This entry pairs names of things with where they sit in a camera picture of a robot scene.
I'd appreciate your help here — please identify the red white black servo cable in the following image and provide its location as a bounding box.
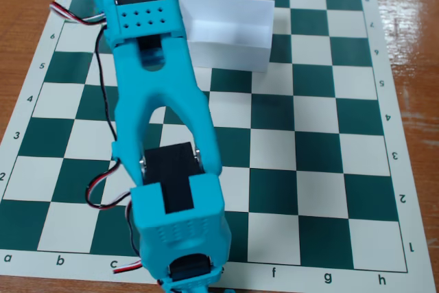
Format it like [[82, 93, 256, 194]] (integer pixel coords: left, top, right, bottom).
[[112, 258, 143, 274], [85, 158, 134, 209]]

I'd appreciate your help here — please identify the white rectangular open box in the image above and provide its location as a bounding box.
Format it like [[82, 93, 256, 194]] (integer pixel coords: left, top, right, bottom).
[[177, 0, 276, 73]]

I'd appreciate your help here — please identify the thin black wire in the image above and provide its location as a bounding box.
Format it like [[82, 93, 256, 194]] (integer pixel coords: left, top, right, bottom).
[[93, 25, 120, 143]]

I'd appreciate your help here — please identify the green white chessboard mat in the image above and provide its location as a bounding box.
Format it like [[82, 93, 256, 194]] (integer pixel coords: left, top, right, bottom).
[[0, 0, 417, 290]]

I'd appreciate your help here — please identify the red white black cable bundle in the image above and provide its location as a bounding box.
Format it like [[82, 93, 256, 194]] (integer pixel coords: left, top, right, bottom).
[[49, 1, 106, 27]]

